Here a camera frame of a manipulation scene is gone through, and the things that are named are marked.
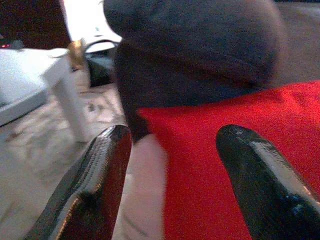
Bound dark brown fabric sofa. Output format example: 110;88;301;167
103;0;320;145

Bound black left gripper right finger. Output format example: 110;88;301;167
215;124;320;240

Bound red square pillow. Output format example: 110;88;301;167
136;80;320;240

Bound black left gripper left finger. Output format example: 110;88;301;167
24;124;133;240

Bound white low table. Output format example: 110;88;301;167
0;47;88;144

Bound white plastic appliance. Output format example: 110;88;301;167
61;0;124;54

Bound small gold ornament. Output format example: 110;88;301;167
67;39;85;73

